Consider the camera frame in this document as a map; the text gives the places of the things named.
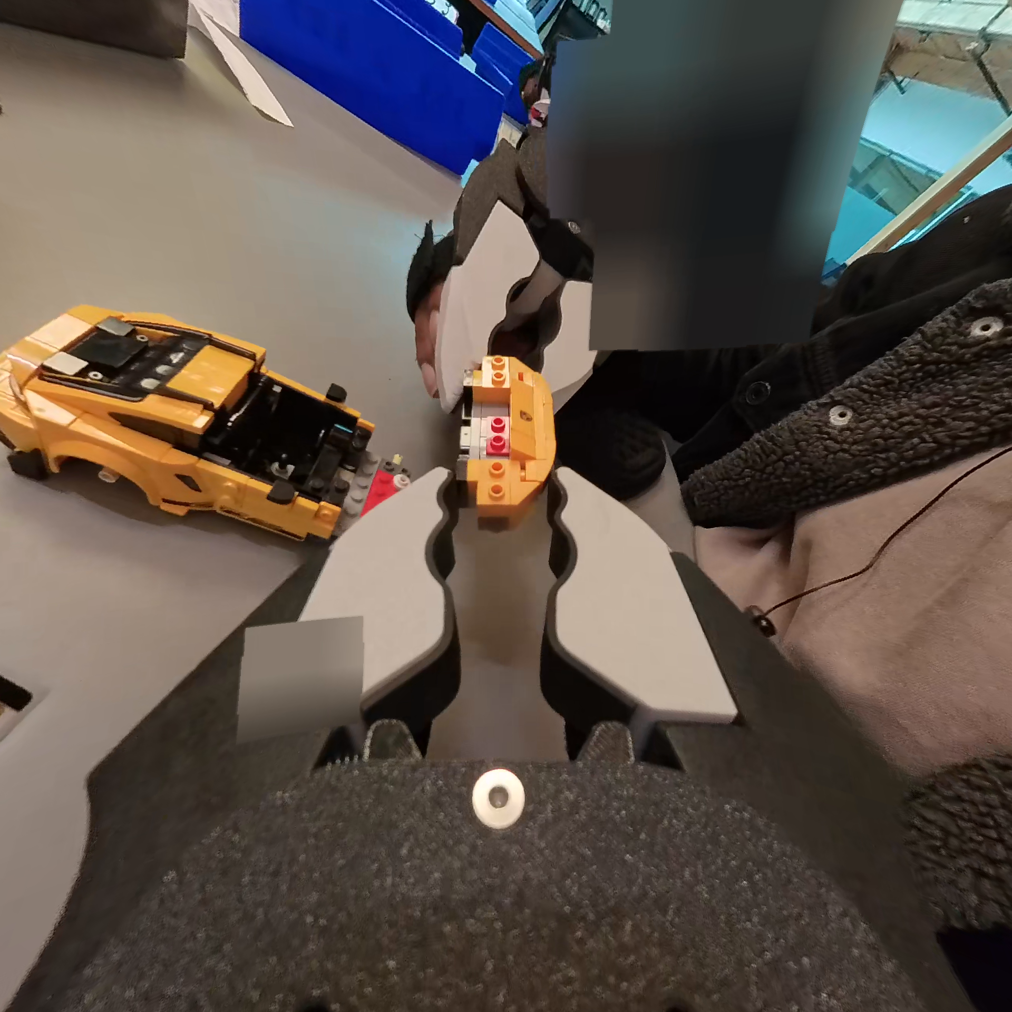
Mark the beige garment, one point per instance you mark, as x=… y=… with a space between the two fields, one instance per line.
x=870 y=617

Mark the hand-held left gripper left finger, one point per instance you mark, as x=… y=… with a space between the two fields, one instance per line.
x=388 y=585

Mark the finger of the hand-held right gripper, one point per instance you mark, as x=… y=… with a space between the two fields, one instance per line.
x=475 y=301
x=573 y=340

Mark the yellow lego car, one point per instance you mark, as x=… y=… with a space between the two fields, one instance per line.
x=190 y=411

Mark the lego set box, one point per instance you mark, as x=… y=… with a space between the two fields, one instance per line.
x=95 y=19

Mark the dark fleece jacket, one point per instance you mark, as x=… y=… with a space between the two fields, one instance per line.
x=886 y=396

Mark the orange red grey lego assembly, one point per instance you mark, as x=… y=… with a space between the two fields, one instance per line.
x=506 y=435

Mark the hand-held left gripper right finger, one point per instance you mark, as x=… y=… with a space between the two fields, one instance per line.
x=633 y=625

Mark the blue plastic bin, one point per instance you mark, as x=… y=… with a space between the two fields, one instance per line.
x=380 y=64

